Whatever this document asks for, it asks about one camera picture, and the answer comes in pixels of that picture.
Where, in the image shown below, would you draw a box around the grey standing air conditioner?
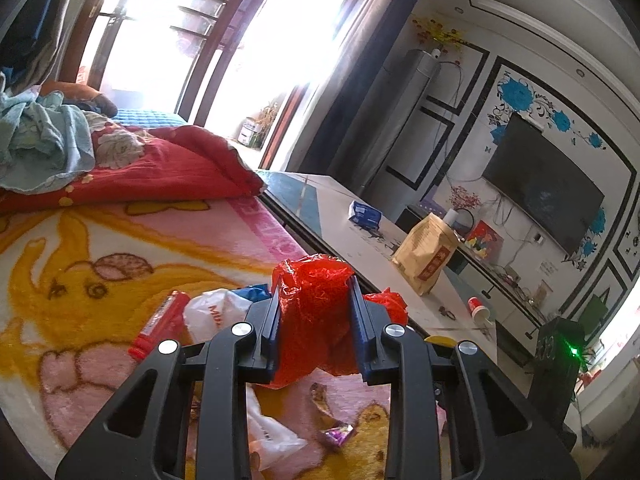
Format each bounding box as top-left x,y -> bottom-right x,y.
329,49 -> 440,211

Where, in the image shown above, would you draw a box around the white plastic bag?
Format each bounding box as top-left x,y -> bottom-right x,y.
189,318 -> 307,479

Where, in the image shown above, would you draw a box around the blue tissue pack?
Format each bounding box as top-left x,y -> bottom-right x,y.
347,200 -> 383,231

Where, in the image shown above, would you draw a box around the coffee table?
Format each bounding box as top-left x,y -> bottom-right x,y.
258,170 -> 533,380

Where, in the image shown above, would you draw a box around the red snack tube wrapper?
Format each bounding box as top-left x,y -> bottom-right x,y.
128,290 -> 191,363

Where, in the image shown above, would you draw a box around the tv cabinet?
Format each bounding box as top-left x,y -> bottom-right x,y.
399,204 -> 557,331

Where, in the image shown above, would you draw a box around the purple candy wrapper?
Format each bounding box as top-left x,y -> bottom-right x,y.
319,422 -> 355,448

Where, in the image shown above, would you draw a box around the brown paper bag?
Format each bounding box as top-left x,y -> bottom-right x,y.
392,214 -> 459,296

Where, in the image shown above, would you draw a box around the scissors on table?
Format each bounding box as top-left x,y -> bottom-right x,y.
438,306 -> 457,321

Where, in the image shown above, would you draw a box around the red plastic bag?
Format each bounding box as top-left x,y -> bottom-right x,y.
261,253 -> 409,390

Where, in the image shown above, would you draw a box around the black device green light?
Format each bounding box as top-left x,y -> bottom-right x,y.
528,318 -> 585,431

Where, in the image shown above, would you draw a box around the red paper cup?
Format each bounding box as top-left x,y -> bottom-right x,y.
468,296 -> 491,324

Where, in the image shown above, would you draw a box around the black television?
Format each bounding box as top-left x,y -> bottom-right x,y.
483,113 -> 604,256

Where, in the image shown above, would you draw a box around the pink cartoon blanket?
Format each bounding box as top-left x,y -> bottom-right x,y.
1,198 -> 390,479

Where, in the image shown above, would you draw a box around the red quilt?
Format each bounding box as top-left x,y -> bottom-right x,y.
1,124 -> 264,214

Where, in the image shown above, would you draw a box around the light blue cloth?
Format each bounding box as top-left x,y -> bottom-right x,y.
1,78 -> 96,195

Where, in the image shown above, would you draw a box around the white vase red flowers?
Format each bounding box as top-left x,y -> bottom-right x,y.
447,185 -> 482,228

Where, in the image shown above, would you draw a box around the red picture box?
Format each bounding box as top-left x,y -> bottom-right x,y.
464,220 -> 503,264

